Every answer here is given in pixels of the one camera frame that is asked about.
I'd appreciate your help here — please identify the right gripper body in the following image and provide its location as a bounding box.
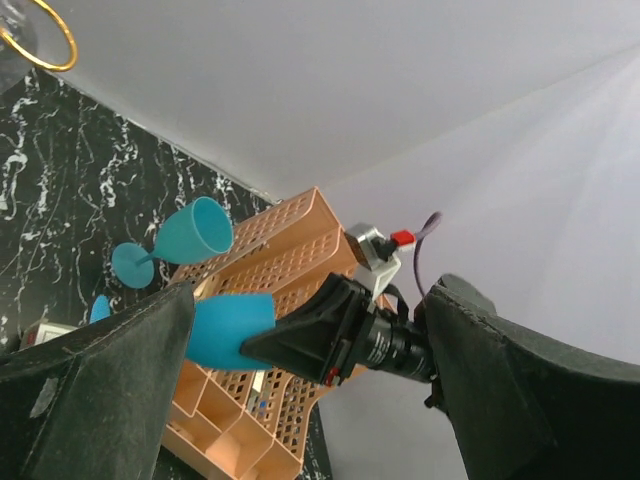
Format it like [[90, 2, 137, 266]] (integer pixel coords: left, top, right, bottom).
[[324, 274, 376, 387]]

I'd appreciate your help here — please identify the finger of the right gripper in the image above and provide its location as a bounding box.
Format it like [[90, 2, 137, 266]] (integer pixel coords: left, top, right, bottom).
[[240, 289, 350, 385]]

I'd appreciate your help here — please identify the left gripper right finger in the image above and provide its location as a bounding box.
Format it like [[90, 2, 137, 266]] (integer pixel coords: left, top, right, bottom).
[[423, 274, 639, 479]]

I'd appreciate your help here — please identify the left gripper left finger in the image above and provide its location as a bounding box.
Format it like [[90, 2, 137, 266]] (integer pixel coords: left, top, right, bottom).
[[1, 283, 195, 479]]

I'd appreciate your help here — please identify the blue wine glass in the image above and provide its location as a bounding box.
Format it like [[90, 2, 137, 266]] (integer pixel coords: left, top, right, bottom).
[[111, 196, 234, 289], [70, 285, 276, 385]]

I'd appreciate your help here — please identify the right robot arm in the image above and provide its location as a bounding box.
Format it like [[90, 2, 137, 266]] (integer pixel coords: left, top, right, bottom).
[[240, 273, 435, 387]]

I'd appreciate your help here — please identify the clear wine glass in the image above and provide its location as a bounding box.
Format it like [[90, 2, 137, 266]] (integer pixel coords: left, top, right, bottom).
[[0, 0, 41, 91]]

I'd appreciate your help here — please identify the white small box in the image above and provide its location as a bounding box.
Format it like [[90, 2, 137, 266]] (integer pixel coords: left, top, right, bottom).
[[19, 318, 76, 350]]

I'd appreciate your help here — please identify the pink desk organizer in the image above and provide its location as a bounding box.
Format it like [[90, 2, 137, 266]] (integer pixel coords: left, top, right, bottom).
[[162, 188, 356, 479]]

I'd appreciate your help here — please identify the gold wire glass rack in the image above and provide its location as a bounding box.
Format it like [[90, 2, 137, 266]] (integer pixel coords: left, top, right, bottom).
[[1, 0, 79, 84]]

